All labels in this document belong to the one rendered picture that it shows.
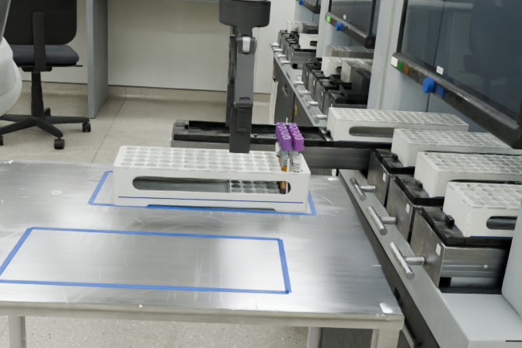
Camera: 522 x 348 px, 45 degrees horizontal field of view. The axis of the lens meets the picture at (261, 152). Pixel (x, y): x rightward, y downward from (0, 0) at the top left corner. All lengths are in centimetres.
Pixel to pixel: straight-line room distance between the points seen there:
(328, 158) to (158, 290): 69
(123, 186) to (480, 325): 54
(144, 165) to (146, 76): 401
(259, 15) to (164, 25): 398
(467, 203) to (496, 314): 16
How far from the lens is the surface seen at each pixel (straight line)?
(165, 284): 76
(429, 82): 121
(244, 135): 90
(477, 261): 99
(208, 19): 486
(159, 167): 94
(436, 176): 111
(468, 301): 99
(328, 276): 80
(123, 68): 496
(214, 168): 96
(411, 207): 110
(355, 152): 136
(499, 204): 101
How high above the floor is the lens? 121
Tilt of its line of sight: 18 degrees down
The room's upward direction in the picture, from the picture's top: 4 degrees clockwise
